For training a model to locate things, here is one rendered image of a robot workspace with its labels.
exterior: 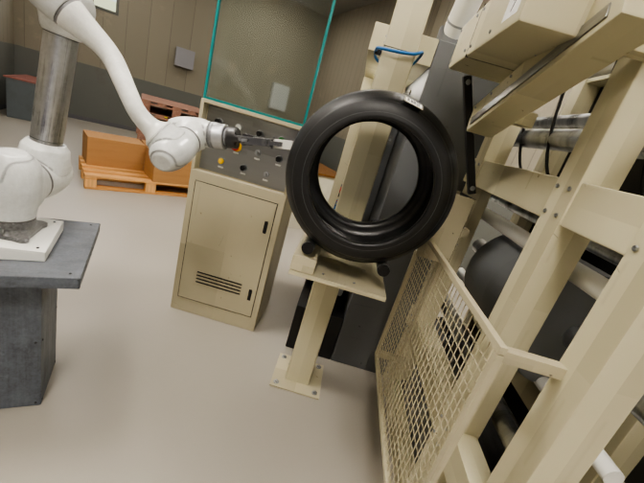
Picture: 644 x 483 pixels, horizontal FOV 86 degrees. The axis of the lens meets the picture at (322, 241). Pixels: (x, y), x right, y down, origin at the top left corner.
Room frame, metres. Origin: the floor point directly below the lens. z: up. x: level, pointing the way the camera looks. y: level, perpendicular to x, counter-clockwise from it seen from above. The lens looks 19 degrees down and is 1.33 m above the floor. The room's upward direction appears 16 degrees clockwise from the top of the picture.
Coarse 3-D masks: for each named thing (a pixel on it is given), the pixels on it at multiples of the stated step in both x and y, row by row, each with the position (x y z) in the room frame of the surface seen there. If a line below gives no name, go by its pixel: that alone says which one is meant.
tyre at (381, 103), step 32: (352, 96) 1.15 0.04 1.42; (384, 96) 1.14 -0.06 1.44; (320, 128) 1.12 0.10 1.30; (416, 128) 1.11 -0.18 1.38; (288, 160) 1.15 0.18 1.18; (448, 160) 1.12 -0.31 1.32; (288, 192) 1.15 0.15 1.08; (320, 192) 1.39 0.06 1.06; (416, 192) 1.39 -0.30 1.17; (448, 192) 1.12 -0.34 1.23; (320, 224) 1.11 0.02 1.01; (352, 224) 1.39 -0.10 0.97; (384, 224) 1.39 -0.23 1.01; (416, 224) 1.11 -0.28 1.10; (352, 256) 1.12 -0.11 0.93; (384, 256) 1.12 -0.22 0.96
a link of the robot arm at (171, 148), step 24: (72, 0) 1.10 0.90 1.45; (72, 24) 1.09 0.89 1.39; (96, 24) 1.14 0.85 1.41; (96, 48) 1.12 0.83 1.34; (120, 72) 1.10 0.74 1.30; (120, 96) 1.07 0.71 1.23; (144, 120) 1.05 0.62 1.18; (168, 144) 1.03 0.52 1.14; (192, 144) 1.11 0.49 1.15; (168, 168) 1.03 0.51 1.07
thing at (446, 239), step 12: (456, 192) 1.63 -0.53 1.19; (456, 204) 1.44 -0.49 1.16; (468, 204) 1.44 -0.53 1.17; (456, 216) 1.44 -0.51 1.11; (468, 216) 1.44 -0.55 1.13; (444, 228) 1.44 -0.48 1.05; (456, 228) 1.44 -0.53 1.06; (444, 240) 1.44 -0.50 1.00; (456, 240) 1.44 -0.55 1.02; (420, 252) 1.44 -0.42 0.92; (432, 252) 1.44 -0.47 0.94; (444, 252) 1.44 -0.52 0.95
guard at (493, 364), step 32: (416, 256) 1.52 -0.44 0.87; (416, 288) 1.32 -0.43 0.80; (416, 320) 1.17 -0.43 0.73; (480, 320) 0.76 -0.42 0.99; (416, 352) 1.05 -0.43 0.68; (448, 352) 0.84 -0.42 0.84; (480, 352) 0.71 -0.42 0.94; (448, 384) 0.77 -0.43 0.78; (480, 384) 0.64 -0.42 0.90; (384, 416) 1.08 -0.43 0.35; (384, 448) 0.96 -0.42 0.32; (416, 448) 0.78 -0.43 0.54; (448, 448) 0.64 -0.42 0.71; (384, 480) 0.85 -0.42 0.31
